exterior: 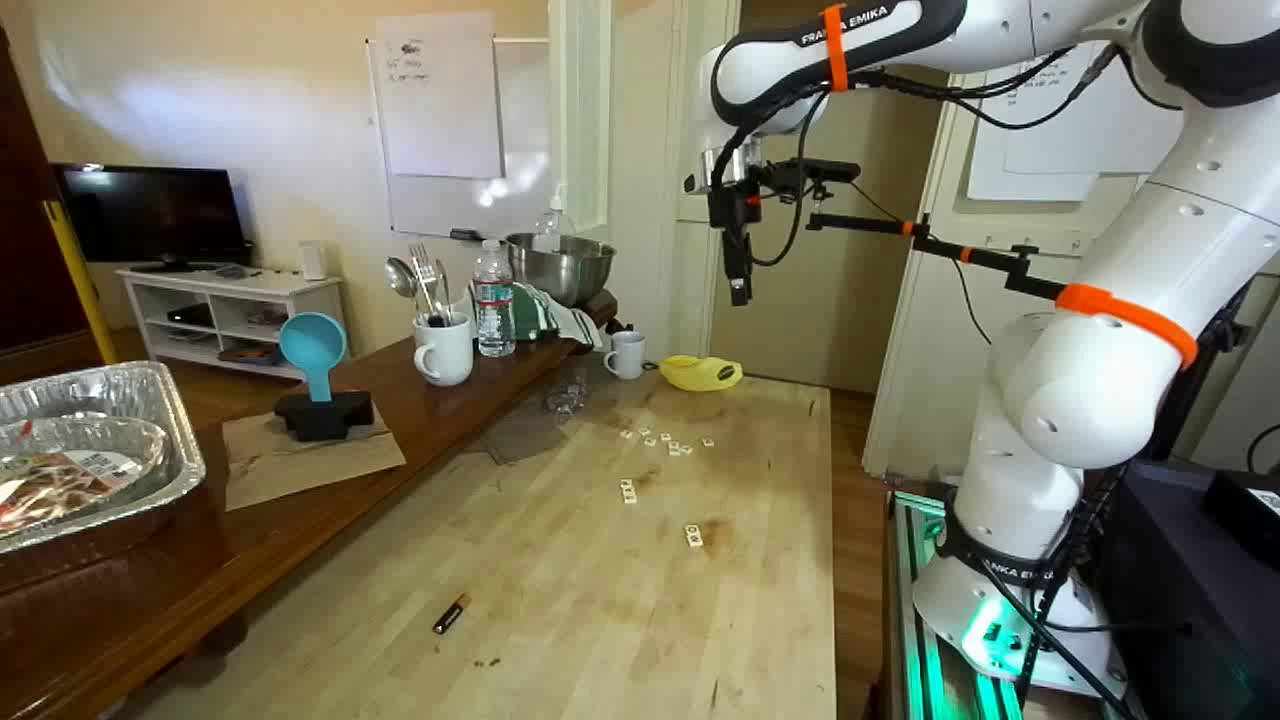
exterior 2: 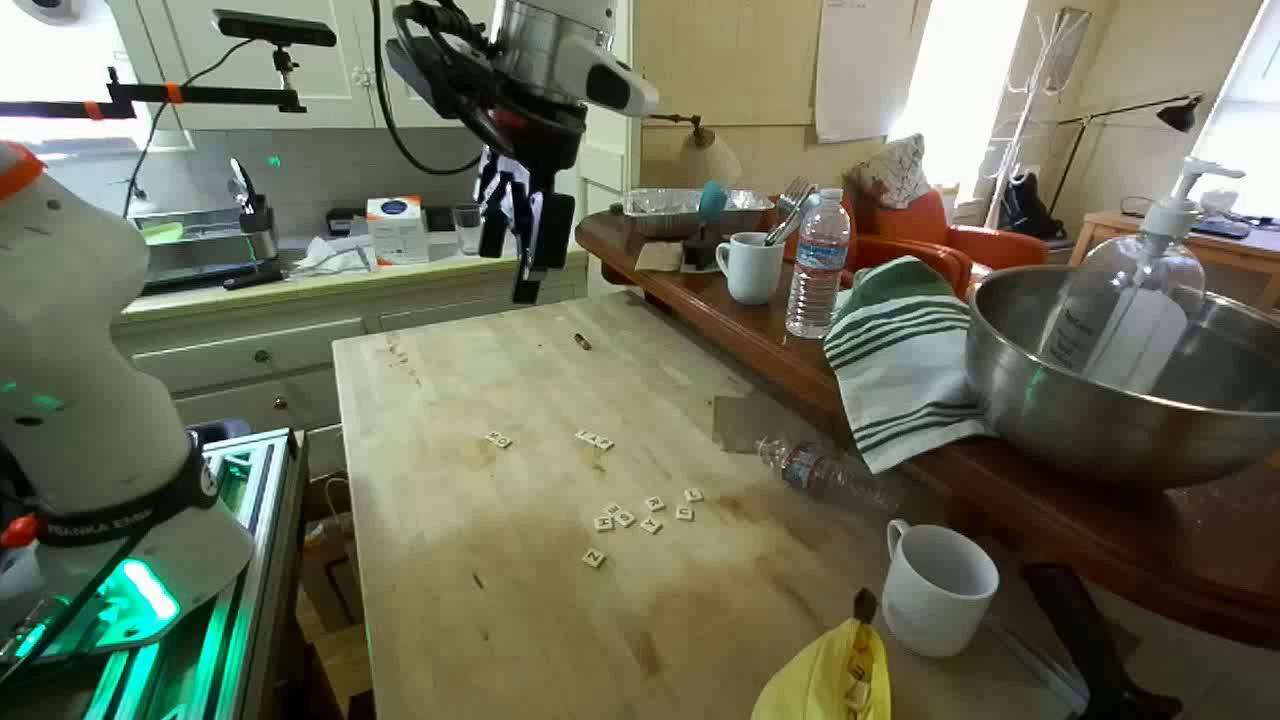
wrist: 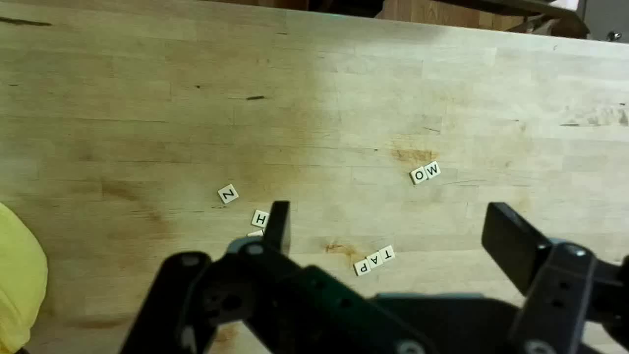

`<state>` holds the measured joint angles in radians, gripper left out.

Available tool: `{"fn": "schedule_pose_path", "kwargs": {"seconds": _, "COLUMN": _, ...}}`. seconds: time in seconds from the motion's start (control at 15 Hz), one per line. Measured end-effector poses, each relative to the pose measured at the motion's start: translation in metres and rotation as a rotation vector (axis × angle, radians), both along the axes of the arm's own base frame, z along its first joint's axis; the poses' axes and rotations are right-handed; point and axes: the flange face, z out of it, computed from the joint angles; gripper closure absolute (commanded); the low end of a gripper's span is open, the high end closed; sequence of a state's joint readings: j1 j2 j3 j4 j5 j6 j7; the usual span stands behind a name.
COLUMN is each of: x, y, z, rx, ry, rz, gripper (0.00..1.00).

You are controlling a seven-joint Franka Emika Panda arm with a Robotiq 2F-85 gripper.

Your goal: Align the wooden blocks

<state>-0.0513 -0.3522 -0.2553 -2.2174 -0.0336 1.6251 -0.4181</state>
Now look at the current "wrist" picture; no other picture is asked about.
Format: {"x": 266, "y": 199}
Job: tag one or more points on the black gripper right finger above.
{"x": 565, "y": 285}

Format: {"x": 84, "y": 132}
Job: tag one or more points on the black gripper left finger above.
{"x": 288, "y": 307}

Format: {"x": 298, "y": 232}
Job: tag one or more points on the letter tile P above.
{"x": 363, "y": 268}

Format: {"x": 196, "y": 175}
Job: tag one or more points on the letter tile H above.
{"x": 260, "y": 218}

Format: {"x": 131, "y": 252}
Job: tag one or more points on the letter tile N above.
{"x": 229, "y": 193}

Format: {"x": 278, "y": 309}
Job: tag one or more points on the letter tile W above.
{"x": 433, "y": 169}

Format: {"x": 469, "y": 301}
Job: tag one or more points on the letter tile O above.
{"x": 418, "y": 175}

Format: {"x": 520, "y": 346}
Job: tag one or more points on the yellow banana-shaped bag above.
{"x": 23, "y": 281}

